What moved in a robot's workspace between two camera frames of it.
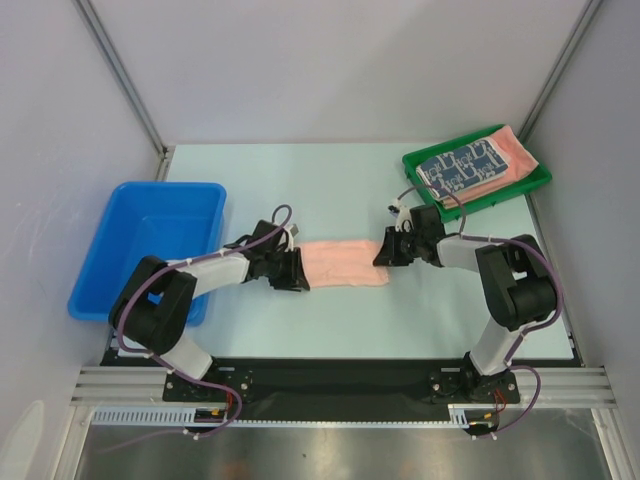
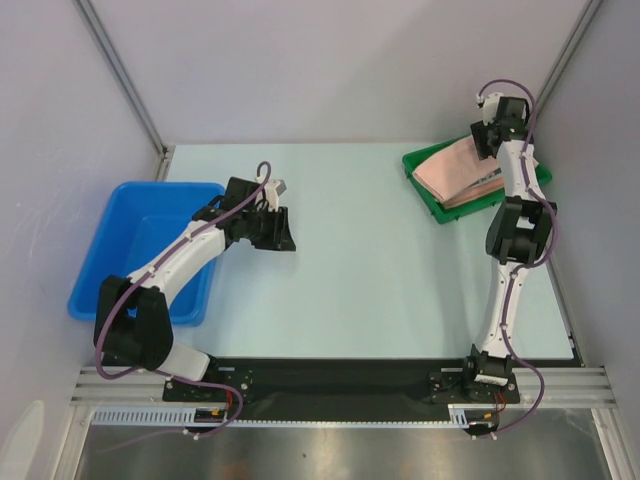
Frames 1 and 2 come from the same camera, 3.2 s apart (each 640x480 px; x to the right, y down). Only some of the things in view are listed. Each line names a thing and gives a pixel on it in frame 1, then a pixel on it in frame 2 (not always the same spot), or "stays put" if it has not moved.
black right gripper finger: x=385 y=256 -> x=487 y=138
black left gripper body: x=274 y=270 -> x=254 y=230
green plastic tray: x=527 y=183 stays put
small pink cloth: x=342 y=262 -> x=454 y=168
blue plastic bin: x=168 y=221 stays put
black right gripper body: x=395 y=247 -> x=482 y=138
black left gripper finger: x=294 y=274 -> x=278 y=233
